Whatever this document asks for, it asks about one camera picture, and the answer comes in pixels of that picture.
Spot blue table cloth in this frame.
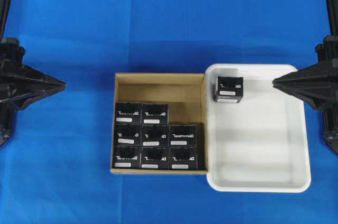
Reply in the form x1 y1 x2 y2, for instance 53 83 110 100
1 0 337 223

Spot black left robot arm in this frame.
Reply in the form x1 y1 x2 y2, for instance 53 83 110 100
1 0 67 145

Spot brown cardboard box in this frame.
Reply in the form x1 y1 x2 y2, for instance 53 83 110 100
110 73 208 175

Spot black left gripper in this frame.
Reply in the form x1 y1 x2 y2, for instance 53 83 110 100
1 38 66 110

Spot black box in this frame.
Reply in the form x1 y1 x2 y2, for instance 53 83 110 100
112 146 141 169
214 76 243 104
142 104 169 125
114 124 142 146
140 147 170 170
115 102 142 124
169 147 205 171
168 123 203 147
141 125 170 147

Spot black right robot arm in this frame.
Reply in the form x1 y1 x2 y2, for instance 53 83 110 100
273 0 337 153

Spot black box in tray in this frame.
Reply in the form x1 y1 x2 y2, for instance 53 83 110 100
214 76 243 104

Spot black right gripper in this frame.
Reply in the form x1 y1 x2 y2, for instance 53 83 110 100
273 35 337 110

